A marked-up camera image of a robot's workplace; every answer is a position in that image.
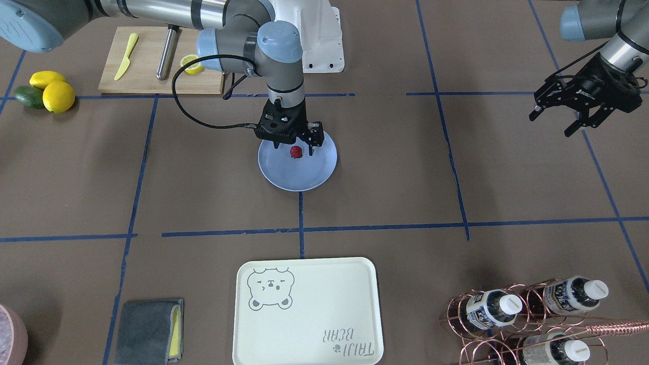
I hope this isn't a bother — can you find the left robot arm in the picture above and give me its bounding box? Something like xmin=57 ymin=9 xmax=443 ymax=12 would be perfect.
xmin=529 ymin=1 xmax=648 ymax=137

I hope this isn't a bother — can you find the yellow plastic knife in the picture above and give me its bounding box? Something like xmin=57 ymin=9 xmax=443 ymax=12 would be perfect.
xmin=114 ymin=32 xmax=139 ymax=81

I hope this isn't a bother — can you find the pink bowl with ice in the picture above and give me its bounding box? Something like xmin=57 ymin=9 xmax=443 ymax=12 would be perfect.
xmin=1 ymin=305 xmax=28 ymax=364

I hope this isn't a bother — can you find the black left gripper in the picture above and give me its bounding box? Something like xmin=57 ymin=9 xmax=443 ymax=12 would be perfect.
xmin=529 ymin=53 xmax=642 ymax=138

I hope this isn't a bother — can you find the tea bottle front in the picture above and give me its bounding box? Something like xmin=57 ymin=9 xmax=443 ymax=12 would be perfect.
xmin=462 ymin=289 xmax=524 ymax=331

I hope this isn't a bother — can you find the cream bear tray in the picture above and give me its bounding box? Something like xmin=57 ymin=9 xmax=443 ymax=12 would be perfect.
xmin=232 ymin=257 xmax=384 ymax=364

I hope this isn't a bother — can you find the tea bottle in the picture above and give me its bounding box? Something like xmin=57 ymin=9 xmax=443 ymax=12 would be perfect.
xmin=519 ymin=331 xmax=591 ymax=364
xmin=462 ymin=289 xmax=524 ymax=331
xmin=542 ymin=276 xmax=609 ymax=316

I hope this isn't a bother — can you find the lemon half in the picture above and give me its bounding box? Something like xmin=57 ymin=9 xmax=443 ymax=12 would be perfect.
xmin=180 ymin=54 xmax=205 ymax=75

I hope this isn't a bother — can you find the green lime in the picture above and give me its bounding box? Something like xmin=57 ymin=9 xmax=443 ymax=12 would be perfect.
xmin=14 ymin=85 xmax=45 ymax=110

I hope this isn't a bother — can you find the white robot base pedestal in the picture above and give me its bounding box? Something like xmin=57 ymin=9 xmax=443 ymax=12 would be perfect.
xmin=271 ymin=1 xmax=345 ymax=74

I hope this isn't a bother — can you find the tea bottle back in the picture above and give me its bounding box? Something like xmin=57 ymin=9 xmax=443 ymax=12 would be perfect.
xmin=519 ymin=331 xmax=591 ymax=364

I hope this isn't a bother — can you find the wooden cutting board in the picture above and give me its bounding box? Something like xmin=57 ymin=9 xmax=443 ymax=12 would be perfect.
xmin=99 ymin=27 xmax=199 ymax=94

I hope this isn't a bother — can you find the steel knife handle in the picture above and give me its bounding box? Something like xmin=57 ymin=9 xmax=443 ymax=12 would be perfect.
xmin=156 ymin=24 xmax=181 ymax=81

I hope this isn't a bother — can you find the grey folded cloth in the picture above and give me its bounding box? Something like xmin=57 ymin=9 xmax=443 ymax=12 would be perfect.
xmin=113 ymin=298 xmax=185 ymax=364

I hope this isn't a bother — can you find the yellow lemon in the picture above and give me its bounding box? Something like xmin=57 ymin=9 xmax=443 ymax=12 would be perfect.
xmin=43 ymin=81 xmax=76 ymax=114
xmin=29 ymin=70 xmax=66 ymax=90

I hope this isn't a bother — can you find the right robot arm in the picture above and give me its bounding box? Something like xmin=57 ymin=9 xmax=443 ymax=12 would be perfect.
xmin=1 ymin=1 xmax=325 ymax=150

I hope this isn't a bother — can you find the tea bottle middle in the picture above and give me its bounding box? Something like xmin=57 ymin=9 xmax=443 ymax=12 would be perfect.
xmin=542 ymin=276 xmax=609 ymax=316

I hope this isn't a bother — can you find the copper wire bottle rack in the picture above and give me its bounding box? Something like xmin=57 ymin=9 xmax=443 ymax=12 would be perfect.
xmin=439 ymin=289 xmax=647 ymax=364

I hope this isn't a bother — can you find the red strawberry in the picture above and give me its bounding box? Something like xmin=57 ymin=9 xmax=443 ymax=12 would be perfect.
xmin=289 ymin=145 xmax=303 ymax=159

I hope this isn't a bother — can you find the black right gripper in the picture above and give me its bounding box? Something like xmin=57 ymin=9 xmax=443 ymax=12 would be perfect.
xmin=254 ymin=99 xmax=325 ymax=155

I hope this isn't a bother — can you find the blue plate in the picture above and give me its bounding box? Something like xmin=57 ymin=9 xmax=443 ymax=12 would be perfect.
xmin=258 ymin=131 xmax=338 ymax=192

